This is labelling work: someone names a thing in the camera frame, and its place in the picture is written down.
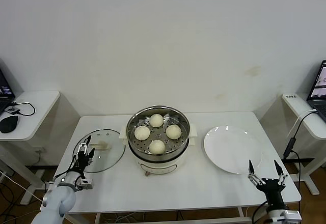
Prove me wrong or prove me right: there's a white cable bundle under table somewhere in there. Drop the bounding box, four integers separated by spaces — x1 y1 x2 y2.
112 213 139 224

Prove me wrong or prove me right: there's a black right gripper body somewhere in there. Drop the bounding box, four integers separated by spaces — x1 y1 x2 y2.
256 179 285 207

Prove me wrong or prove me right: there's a white laptop cable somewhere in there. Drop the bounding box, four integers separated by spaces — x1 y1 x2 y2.
286 108 318 138

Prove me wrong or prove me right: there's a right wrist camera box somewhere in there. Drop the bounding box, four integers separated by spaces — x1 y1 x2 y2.
284 210 303 222

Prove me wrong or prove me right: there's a round glass pot lid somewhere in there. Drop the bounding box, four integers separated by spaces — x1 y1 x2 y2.
72 129 126 174

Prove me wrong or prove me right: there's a white wall socket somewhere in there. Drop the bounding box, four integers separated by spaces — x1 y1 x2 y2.
34 146 48 158

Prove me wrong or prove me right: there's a round white plate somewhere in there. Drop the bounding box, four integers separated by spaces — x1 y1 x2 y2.
203 125 264 175

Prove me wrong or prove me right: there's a stainless steel steamer basket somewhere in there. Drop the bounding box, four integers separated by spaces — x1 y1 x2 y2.
119 105 199 158

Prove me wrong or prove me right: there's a black laptop beside mouse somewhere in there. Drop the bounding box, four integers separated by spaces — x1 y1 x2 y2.
0 58 16 117

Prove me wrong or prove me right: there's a black laptop with white cable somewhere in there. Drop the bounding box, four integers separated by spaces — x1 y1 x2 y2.
307 60 326 122

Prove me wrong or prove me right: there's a small black usb hub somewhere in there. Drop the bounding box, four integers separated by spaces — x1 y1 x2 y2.
5 106 21 116

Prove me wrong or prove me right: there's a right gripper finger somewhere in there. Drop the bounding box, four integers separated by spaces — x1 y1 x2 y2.
247 159 265 187
274 159 288 186

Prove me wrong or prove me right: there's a black floor cable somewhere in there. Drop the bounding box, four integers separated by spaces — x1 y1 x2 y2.
0 182 21 224

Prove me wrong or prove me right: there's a white electric cooking pot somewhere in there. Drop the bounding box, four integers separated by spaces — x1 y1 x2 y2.
128 139 191 178

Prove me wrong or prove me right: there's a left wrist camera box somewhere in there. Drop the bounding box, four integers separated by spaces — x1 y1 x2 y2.
76 178 94 190

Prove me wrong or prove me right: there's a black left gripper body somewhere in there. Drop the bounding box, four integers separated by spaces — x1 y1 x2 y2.
75 151 90 175

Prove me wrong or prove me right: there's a white side table with mouse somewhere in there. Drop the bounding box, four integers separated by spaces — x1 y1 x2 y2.
0 91 82 206

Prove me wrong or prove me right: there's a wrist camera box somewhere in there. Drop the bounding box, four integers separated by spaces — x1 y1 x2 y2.
76 178 94 190
284 210 303 222

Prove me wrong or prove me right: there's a white floor cable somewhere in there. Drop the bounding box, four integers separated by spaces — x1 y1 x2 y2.
0 170 45 203

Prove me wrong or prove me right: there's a black cable with adapter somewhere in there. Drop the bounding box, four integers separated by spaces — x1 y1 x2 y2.
283 110 318 224

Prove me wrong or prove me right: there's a white steamed baozi bun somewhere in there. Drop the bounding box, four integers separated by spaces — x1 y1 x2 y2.
134 126 151 141
149 114 164 128
166 124 182 140
148 139 166 155

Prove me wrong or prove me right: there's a thin black hub cable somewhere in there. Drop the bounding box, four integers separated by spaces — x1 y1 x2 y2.
9 102 36 118

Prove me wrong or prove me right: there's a black computer mouse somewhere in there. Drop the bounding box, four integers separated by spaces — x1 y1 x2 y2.
0 115 20 134

